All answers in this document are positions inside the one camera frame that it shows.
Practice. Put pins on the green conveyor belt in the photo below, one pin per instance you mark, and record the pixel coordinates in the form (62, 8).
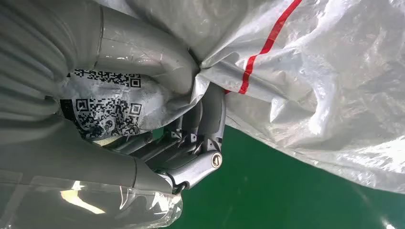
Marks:
(269, 189)

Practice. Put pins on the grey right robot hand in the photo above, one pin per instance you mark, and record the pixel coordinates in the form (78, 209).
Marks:
(63, 164)

